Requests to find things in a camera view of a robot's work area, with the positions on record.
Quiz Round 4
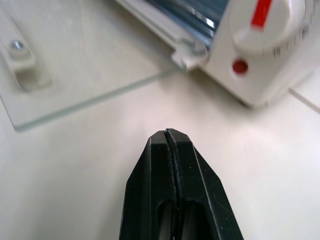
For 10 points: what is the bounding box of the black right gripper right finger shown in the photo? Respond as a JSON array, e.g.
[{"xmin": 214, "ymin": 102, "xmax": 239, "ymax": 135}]
[{"xmin": 165, "ymin": 128, "xmax": 245, "ymax": 240}]

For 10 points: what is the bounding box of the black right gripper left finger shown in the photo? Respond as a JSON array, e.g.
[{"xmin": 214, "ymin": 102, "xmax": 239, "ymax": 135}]
[{"xmin": 118, "ymin": 129, "xmax": 181, "ymax": 240}]

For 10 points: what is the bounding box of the glass toaster oven door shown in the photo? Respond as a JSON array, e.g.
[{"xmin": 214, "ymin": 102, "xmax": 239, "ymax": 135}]
[{"xmin": 0, "ymin": 0, "xmax": 188, "ymax": 133}]

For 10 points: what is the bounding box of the white toaster oven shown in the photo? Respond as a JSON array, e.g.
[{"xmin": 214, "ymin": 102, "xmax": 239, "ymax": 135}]
[{"xmin": 116, "ymin": 0, "xmax": 320, "ymax": 109}]

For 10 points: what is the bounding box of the white timer knob red stripe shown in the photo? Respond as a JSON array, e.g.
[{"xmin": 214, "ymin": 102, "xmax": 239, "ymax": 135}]
[{"xmin": 230, "ymin": 0, "xmax": 307, "ymax": 56}]

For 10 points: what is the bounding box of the white oven door handle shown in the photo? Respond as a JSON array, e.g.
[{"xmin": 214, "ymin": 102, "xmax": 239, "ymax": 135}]
[{"xmin": 0, "ymin": 4, "xmax": 54, "ymax": 94}]

